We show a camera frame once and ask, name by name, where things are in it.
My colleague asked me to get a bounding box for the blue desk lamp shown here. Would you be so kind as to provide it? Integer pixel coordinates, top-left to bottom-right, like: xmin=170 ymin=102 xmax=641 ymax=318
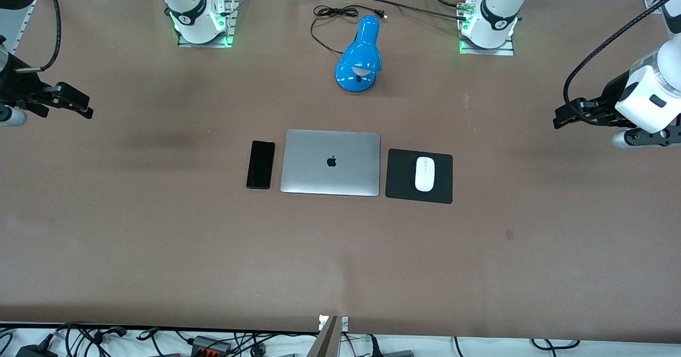
xmin=335 ymin=15 xmax=383 ymax=93

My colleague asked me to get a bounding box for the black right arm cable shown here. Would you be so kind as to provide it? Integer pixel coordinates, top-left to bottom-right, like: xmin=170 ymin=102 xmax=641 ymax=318
xmin=15 ymin=0 xmax=62 ymax=73

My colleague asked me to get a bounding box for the black mouse pad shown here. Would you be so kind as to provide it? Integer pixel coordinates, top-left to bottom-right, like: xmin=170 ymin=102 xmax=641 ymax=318
xmin=385 ymin=148 xmax=453 ymax=204

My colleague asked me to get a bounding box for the brown table cover sheet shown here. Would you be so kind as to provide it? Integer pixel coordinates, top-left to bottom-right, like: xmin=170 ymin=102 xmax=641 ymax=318
xmin=0 ymin=0 xmax=681 ymax=344

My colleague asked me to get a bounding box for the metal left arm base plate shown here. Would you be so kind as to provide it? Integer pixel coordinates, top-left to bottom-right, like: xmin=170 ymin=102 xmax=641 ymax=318
xmin=459 ymin=0 xmax=515 ymax=56

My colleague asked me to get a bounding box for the white metal bracket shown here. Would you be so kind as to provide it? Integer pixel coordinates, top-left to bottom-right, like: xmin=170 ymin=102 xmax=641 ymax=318
xmin=319 ymin=314 xmax=349 ymax=332

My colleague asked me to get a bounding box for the black smartphone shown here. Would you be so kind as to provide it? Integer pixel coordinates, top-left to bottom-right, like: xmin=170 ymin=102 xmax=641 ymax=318
xmin=246 ymin=140 xmax=276 ymax=190

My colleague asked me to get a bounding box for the black orange connector box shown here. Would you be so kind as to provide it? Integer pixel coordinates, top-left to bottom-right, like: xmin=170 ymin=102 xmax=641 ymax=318
xmin=190 ymin=336 xmax=232 ymax=357

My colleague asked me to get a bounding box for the thick black base cable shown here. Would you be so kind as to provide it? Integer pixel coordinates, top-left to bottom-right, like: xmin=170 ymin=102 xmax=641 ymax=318
xmin=367 ymin=0 xmax=470 ymax=22

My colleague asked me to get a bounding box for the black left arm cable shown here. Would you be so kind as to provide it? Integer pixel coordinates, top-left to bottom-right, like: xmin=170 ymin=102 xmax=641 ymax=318
xmin=563 ymin=0 xmax=681 ymax=128

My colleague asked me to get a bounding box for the black power adapter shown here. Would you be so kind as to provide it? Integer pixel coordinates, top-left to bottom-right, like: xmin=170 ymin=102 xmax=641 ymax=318
xmin=15 ymin=344 xmax=58 ymax=357

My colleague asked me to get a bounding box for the brown wooden post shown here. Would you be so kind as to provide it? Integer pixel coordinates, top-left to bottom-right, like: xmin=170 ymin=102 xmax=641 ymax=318
xmin=308 ymin=316 xmax=339 ymax=357

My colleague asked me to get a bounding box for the thin black lamp cable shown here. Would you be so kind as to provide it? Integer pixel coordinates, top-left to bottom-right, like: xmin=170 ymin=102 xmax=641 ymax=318
xmin=310 ymin=5 xmax=387 ymax=55

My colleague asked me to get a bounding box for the looped black cable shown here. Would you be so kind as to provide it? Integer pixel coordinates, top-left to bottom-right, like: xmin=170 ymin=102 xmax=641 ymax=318
xmin=531 ymin=338 xmax=582 ymax=351

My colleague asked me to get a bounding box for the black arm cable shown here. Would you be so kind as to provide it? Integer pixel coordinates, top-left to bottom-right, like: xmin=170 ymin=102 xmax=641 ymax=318
xmin=15 ymin=0 xmax=62 ymax=73
xmin=563 ymin=0 xmax=681 ymax=128

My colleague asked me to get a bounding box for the white computer mouse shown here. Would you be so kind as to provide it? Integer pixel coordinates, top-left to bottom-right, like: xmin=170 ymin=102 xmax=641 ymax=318
xmin=414 ymin=156 xmax=436 ymax=193

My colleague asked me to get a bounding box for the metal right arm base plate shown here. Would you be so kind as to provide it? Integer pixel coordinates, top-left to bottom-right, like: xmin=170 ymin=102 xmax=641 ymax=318
xmin=177 ymin=0 xmax=236 ymax=48

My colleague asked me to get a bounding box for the silver laptop with apple logo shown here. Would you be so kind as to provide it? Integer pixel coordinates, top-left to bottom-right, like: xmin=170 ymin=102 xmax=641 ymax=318
xmin=280 ymin=129 xmax=381 ymax=197

